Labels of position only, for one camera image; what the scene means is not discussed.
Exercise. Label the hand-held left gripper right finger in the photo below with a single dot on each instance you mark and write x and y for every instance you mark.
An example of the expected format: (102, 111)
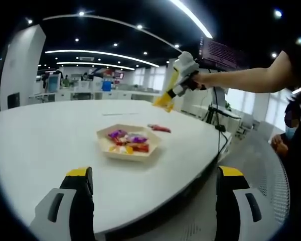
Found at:
(233, 221)

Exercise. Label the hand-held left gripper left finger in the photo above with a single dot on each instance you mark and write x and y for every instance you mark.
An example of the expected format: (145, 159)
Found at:
(67, 218)

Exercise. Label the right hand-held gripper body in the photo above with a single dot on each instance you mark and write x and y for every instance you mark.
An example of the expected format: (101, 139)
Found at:
(188, 64)

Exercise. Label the orange yellow food packet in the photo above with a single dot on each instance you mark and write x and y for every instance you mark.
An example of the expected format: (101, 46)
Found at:
(163, 103)
(129, 149)

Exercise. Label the long red food packet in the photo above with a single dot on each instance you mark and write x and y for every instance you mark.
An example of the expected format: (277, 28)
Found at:
(161, 128)

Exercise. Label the small red food packet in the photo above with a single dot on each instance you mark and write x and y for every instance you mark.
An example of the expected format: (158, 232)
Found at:
(141, 148)

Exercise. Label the orange brown food packet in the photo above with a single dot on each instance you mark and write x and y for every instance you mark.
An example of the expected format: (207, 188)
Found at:
(120, 143)

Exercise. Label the cream hexagonal container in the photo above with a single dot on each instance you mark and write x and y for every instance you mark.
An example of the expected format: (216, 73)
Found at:
(126, 156)

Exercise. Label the person's right hand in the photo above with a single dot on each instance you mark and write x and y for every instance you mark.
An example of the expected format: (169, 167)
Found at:
(203, 79)

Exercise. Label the hanging monitor with text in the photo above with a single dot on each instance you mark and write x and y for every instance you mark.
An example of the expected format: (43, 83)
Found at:
(220, 51)

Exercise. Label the green potted plant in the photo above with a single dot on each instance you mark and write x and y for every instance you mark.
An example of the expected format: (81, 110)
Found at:
(228, 106)

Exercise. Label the blue storage box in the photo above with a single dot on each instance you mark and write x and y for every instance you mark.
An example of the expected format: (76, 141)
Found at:
(106, 86)

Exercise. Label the row of white desks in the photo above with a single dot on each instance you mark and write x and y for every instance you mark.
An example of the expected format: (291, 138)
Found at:
(102, 95)

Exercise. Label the white box blue panel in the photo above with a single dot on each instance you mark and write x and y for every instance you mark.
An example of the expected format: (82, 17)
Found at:
(54, 83)

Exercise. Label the wide white column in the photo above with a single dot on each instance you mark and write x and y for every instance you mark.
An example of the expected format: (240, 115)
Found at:
(22, 67)

